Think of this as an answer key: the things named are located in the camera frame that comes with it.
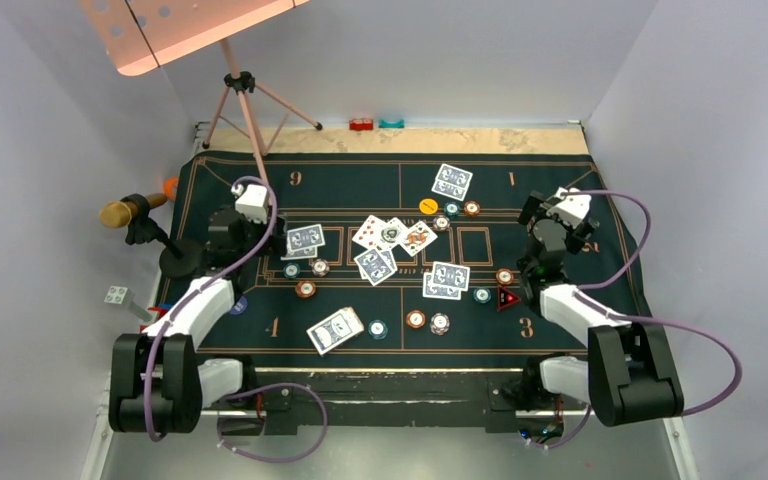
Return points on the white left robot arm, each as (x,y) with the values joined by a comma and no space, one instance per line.
(158,383)

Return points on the green blue poker chip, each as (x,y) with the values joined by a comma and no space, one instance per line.
(291,270)

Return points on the blue white card deck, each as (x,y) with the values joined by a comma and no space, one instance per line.
(335,330)

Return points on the gold microphone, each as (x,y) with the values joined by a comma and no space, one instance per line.
(120,213)

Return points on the white pink chip stack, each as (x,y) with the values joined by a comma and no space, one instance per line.
(440,324)

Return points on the orange yellow chip stack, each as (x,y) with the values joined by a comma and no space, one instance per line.
(415,319)

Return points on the green poker mat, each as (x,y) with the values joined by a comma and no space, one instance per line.
(339,191)

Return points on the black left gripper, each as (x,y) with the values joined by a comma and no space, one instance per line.
(274,245)

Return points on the grey lego brick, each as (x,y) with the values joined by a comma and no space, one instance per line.
(123,298)

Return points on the yellow big blind button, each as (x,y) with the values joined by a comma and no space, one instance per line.
(428,206)

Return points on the orange yellow poker chip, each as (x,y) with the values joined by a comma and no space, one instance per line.
(305,289)

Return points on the blue playing card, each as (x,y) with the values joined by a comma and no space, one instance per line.
(450,190)
(305,237)
(388,257)
(450,275)
(452,174)
(430,290)
(306,253)
(373,263)

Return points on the colourful toy block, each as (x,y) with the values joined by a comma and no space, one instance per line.
(155,314)

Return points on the red block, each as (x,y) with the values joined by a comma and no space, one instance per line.
(361,124)

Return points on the ace of spades card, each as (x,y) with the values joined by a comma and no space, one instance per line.
(390,234)

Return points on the purple small blind button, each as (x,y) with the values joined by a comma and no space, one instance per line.
(239,306)

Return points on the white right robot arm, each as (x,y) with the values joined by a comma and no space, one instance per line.
(602,344)

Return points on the white left camera box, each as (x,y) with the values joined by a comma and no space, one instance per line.
(252,202)

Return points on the aluminium rail frame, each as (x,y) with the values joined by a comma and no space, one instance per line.
(683,457)

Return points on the blue back playing card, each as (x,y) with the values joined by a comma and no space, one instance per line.
(305,237)

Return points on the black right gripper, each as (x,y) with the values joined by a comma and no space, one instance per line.
(536,205)

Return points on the black red all-in triangle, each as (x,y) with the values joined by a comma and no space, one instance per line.
(506,297)

